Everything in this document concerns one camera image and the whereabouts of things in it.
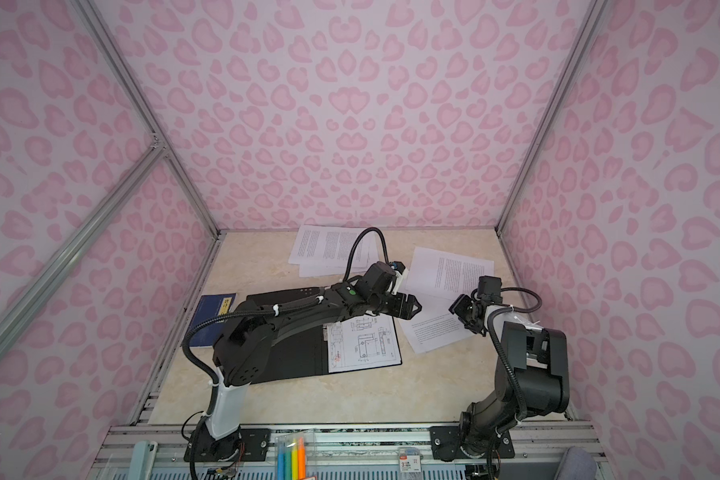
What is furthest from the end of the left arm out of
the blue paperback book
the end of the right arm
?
the blue paperback book

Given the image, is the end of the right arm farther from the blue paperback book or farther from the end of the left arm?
the blue paperback book

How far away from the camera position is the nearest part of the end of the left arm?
2.47 feet
